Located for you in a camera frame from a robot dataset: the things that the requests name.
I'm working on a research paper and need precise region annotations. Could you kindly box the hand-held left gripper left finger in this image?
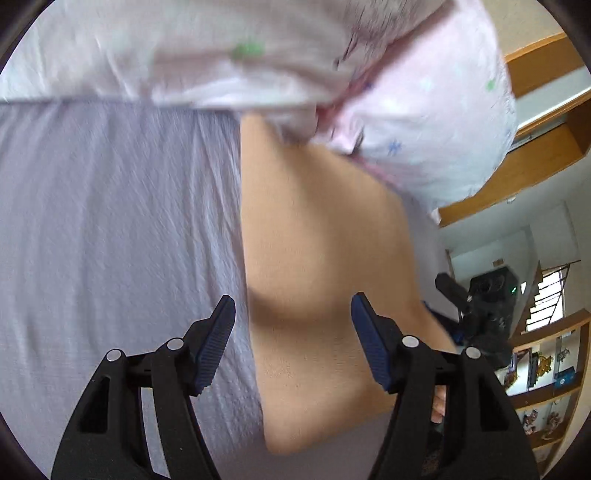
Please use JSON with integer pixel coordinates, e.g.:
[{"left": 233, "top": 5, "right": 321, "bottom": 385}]
[{"left": 51, "top": 295, "right": 236, "bottom": 480}]

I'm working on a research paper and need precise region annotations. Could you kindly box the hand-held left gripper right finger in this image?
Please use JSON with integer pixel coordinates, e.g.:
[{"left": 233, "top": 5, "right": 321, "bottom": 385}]
[{"left": 350, "top": 292, "right": 541, "bottom": 480}]

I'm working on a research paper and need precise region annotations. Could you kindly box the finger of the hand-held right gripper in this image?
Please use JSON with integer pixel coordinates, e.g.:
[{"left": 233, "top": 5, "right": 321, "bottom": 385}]
[{"left": 435, "top": 272, "right": 470, "bottom": 319}]

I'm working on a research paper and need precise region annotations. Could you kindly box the person's right hand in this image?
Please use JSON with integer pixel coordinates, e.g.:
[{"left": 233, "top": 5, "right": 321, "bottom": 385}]
[{"left": 431, "top": 384, "right": 448, "bottom": 424}]

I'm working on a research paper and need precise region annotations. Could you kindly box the staircase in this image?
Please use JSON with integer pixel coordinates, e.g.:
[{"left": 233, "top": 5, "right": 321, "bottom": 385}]
[{"left": 524, "top": 261, "right": 581, "bottom": 334}]

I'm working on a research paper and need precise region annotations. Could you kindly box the wooden bookshelf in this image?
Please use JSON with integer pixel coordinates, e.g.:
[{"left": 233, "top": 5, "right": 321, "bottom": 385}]
[{"left": 502, "top": 309, "right": 591, "bottom": 468}]

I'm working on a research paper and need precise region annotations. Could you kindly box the lavender bed sheet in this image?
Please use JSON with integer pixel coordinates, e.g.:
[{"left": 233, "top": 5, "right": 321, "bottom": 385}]
[{"left": 0, "top": 99, "right": 455, "bottom": 480}]

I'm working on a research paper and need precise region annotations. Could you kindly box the wooden headboard panel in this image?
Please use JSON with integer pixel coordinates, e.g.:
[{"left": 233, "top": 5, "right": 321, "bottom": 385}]
[{"left": 438, "top": 31, "right": 591, "bottom": 228}]

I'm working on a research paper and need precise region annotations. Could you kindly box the white patterned pillow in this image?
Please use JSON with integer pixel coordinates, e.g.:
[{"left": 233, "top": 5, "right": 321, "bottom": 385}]
[{"left": 0, "top": 0, "right": 518, "bottom": 209}]

